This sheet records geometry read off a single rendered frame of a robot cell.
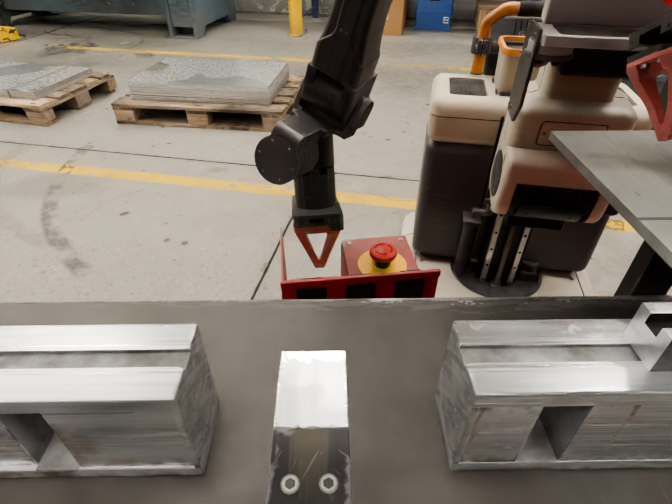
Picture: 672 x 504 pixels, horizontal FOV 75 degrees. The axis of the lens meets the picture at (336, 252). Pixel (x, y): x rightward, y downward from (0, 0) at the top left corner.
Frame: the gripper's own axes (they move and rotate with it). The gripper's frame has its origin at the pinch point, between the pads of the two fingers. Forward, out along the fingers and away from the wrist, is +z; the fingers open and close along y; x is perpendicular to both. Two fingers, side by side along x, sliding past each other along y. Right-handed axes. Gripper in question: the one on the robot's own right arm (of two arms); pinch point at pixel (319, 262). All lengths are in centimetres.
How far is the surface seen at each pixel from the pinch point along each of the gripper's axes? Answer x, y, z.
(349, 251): 4.8, -1.8, -0.6
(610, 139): 30.9, 15.2, -18.5
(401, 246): 13.0, -2.1, -0.5
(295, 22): 14, -515, -71
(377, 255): 8.1, 3.6, -2.0
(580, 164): 25.0, 19.5, -17.2
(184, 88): -71, -262, -15
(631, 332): 18.2, 37.3, -10.4
